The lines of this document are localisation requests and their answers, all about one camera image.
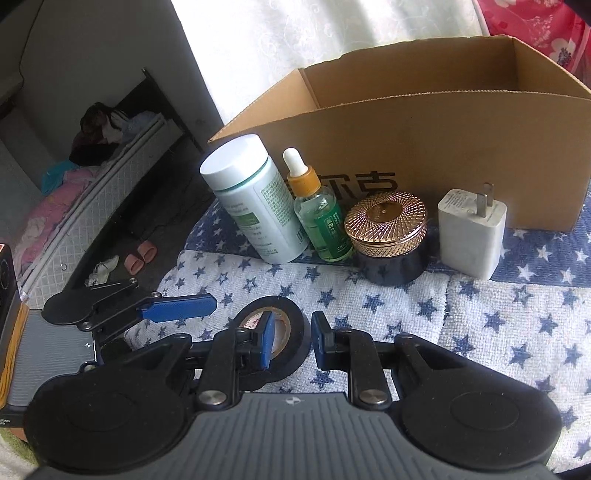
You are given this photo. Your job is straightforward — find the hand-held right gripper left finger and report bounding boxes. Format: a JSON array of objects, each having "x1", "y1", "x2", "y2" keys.
[{"x1": 99, "y1": 311, "x2": 278, "y2": 411}]

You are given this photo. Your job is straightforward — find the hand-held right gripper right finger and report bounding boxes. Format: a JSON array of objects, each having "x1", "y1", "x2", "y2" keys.
[{"x1": 311, "y1": 313, "x2": 444, "y2": 409}]

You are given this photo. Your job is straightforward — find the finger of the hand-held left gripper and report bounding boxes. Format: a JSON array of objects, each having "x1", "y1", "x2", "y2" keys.
[{"x1": 76, "y1": 278, "x2": 218, "y2": 332}]

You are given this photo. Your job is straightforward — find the black tape roll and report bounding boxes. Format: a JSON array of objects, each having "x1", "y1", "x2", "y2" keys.
[{"x1": 230, "y1": 298, "x2": 312, "y2": 384}]

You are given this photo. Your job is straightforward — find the green dropper bottle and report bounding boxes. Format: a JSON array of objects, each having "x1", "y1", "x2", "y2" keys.
[{"x1": 283, "y1": 148, "x2": 354, "y2": 264}]

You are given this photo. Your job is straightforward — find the dark jar rose gold lid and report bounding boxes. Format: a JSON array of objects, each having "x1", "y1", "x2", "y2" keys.
[{"x1": 344, "y1": 191, "x2": 429, "y2": 285}]

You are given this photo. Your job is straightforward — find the brown cardboard box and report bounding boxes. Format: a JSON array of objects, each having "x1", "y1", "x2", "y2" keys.
[{"x1": 208, "y1": 36, "x2": 591, "y2": 234}]

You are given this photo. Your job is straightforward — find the white rag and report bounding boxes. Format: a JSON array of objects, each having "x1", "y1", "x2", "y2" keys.
[{"x1": 85, "y1": 258, "x2": 122, "y2": 286}]

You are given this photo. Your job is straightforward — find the quilted mattress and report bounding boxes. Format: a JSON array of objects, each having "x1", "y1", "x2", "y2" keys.
[{"x1": 18, "y1": 115, "x2": 183, "y2": 296}]

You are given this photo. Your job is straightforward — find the white capped pill bottle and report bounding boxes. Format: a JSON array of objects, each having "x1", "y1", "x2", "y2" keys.
[{"x1": 199, "y1": 134, "x2": 310, "y2": 265}]

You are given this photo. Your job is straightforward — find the pink bedsheet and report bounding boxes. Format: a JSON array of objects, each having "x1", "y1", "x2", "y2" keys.
[{"x1": 14, "y1": 161, "x2": 100, "y2": 259}]

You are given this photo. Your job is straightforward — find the white charger plug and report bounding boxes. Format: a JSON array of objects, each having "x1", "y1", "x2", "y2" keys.
[{"x1": 438, "y1": 182, "x2": 508, "y2": 281}]

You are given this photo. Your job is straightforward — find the blue white star blanket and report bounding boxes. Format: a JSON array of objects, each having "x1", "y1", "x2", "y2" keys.
[{"x1": 124, "y1": 198, "x2": 591, "y2": 472}]

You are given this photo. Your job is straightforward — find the dark clothes pile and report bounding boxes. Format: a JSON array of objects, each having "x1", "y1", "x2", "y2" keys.
[{"x1": 69, "y1": 102, "x2": 160, "y2": 167}]

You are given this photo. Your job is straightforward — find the white lace curtain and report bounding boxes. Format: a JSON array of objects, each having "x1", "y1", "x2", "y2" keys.
[{"x1": 171, "y1": 0, "x2": 490, "y2": 139}]

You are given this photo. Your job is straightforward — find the red floral cloth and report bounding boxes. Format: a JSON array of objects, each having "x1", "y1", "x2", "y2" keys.
[{"x1": 475, "y1": 0, "x2": 591, "y2": 88}]

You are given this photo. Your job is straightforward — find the black bed frame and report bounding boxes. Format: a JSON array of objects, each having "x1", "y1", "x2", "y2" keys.
[{"x1": 141, "y1": 68, "x2": 204, "y2": 153}]

